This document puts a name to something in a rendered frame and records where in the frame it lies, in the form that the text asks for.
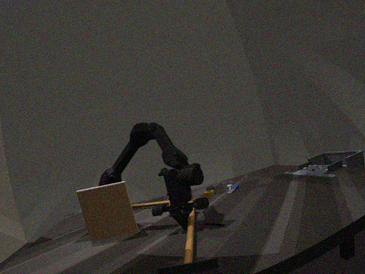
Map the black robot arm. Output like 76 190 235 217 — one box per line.
98 122 204 189

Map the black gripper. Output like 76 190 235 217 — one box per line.
151 186 209 230

